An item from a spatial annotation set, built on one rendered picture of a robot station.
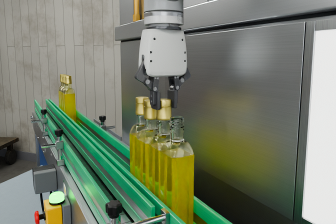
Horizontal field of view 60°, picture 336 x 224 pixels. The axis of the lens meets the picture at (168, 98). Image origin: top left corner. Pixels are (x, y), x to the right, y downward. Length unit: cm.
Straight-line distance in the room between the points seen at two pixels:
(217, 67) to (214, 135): 16
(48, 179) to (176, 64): 77
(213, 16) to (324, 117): 34
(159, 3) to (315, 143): 38
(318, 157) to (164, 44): 35
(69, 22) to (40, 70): 77
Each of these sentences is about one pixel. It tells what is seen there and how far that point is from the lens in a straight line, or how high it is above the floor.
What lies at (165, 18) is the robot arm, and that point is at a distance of 60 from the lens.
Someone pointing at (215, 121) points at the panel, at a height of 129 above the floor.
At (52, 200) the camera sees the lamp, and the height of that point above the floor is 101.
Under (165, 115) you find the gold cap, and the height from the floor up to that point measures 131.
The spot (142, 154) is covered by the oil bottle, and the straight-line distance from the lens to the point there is 71.
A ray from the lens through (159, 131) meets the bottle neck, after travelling 65.
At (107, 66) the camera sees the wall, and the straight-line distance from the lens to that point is 350.
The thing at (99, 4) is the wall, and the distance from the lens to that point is 360.
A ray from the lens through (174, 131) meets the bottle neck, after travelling 59.
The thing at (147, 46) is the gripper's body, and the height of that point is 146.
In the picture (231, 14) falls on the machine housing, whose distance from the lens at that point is 66.
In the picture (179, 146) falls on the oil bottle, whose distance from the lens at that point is 59.
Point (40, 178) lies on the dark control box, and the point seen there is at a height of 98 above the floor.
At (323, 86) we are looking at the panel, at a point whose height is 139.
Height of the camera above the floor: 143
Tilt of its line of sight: 8 degrees down
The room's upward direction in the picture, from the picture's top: straight up
